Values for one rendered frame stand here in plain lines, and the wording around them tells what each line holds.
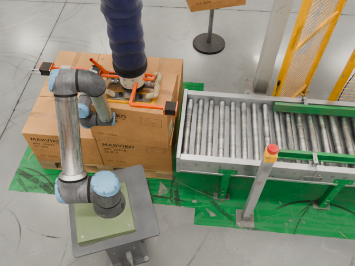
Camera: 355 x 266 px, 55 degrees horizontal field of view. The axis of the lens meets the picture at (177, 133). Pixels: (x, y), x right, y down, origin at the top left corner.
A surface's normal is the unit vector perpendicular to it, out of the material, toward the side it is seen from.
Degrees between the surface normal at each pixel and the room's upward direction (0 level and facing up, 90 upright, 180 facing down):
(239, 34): 0
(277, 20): 90
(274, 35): 90
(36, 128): 0
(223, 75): 0
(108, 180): 9
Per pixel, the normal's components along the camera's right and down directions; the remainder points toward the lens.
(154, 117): -0.18, 0.79
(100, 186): 0.14, -0.62
